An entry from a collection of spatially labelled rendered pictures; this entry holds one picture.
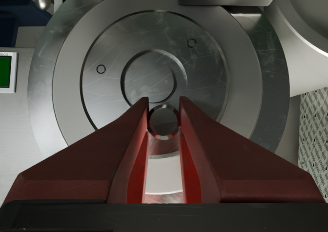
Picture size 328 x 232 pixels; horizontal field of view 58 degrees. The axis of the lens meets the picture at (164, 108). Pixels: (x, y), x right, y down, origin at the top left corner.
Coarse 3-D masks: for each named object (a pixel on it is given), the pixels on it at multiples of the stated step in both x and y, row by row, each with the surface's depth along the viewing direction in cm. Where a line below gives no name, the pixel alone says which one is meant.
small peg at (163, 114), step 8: (152, 112) 12; (160, 112) 12; (168, 112) 12; (176, 112) 12; (152, 120) 12; (160, 120) 12; (168, 120) 12; (176, 120) 12; (152, 128) 12; (160, 128) 12; (168, 128) 12; (176, 128) 12; (160, 136) 12; (168, 136) 12
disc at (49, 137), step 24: (72, 0) 17; (96, 0) 17; (48, 24) 17; (72, 24) 17; (264, 24) 17; (48, 48) 17; (264, 48) 16; (48, 72) 17; (264, 72) 16; (48, 96) 17; (264, 96) 16; (288, 96) 16; (48, 120) 17; (264, 120) 16; (48, 144) 17; (264, 144) 16
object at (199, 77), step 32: (128, 32) 15; (160, 32) 15; (192, 32) 15; (96, 64) 15; (128, 64) 15; (160, 64) 15; (192, 64) 15; (224, 64) 14; (96, 96) 15; (128, 96) 15; (160, 96) 14; (192, 96) 14; (224, 96) 14; (96, 128) 15
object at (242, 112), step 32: (128, 0) 16; (160, 0) 16; (96, 32) 16; (224, 32) 16; (64, 64) 16; (256, 64) 16; (64, 96) 16; (256, 96) 16; (64, 128) 16; (160, 160) 16; (160, 192) 16
